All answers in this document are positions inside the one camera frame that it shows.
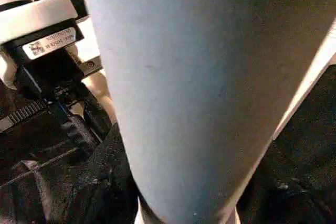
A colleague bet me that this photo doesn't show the white plastic table leg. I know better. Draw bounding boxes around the white plastic table leg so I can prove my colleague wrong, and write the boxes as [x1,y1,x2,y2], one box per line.
[76,0,336,224]

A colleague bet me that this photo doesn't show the white plastic table top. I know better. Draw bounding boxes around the white plastic table top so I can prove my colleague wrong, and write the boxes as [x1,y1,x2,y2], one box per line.
[66,17,336,141]

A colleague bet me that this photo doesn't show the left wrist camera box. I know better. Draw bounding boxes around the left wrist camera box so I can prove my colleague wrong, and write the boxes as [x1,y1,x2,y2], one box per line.
[0,0,85,62]

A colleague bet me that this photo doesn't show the black work mat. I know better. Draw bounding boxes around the black work mat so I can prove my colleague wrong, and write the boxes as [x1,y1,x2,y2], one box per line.
[0,64,336,224]

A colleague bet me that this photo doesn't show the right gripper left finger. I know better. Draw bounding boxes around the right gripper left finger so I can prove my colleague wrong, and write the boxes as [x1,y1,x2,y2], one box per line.
[66,122,140,224]

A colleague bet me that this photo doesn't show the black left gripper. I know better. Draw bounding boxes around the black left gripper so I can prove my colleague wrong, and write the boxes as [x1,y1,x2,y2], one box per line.
[0,51,113,154]

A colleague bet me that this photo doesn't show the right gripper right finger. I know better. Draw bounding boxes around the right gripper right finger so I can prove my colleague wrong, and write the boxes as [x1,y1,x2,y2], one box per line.
[236,140,336,224]

